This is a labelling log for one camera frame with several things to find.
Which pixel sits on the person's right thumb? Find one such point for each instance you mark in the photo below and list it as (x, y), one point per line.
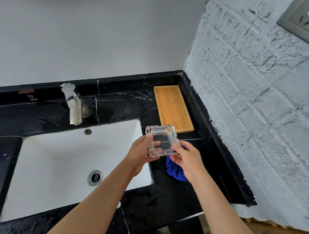
(179, 148)

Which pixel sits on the person's left hand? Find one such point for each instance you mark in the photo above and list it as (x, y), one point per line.
(137, 154)

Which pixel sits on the person's left thumb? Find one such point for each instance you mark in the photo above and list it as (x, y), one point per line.
(155, 144)

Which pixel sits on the blue microfiber cloth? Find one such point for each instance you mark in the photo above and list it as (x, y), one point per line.
(175, 168)

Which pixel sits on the bamboo wooden tray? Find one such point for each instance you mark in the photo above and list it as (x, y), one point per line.
(173, 109)

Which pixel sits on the chrome sink faucet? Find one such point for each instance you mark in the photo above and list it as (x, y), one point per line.
(73, 104)

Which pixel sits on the chrome sink drain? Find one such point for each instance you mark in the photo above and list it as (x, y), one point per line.
(95, 178)

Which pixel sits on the person's right forearm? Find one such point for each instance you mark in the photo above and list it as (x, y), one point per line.
(217, 205)

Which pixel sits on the grey wall socket plate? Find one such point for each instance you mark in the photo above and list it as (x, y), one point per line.
(295, 18)

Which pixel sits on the cold tap label sticker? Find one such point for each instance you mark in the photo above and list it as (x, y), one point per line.
(31, 97)

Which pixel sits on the person's left forearm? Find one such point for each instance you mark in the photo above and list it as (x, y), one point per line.
(96, 205)

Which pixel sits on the white undermount sink basin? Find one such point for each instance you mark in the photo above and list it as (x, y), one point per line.
(72, 166)

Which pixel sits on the square clear glass ashtray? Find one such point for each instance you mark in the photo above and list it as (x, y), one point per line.
(162, 140)

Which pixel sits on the person's right hand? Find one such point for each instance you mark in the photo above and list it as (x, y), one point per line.
(190, 161)

